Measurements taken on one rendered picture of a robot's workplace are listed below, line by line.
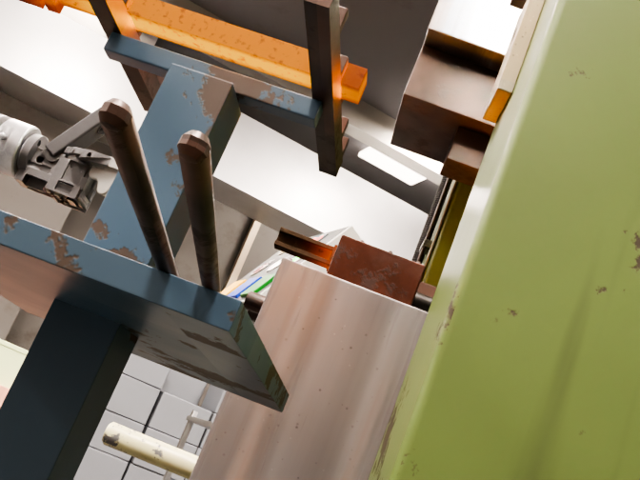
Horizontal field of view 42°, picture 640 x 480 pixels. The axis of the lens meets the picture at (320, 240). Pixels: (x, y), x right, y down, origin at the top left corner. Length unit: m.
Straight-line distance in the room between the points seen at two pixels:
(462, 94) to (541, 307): 0.60
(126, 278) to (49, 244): 0.05
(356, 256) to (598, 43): 0.41
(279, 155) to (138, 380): 2.06
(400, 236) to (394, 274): 5.91
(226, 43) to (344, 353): 0.45
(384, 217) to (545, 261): 6.15
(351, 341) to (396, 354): 0.06
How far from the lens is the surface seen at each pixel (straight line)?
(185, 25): 0.80
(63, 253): 0.53
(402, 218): 7.05
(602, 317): 0.85
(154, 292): 0.51
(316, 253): 1.31
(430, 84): 1.36
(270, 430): 1.05
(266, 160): 6.67
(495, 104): 1.11
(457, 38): 1.35
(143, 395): 6.22
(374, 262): 1.12
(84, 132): 1.41
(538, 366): 0.82
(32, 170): 1.41
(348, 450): 1.05
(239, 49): 0.78
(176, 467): 1.63
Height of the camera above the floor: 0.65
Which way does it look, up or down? 16 degrees up
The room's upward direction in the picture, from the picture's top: 22 degrees clockwise
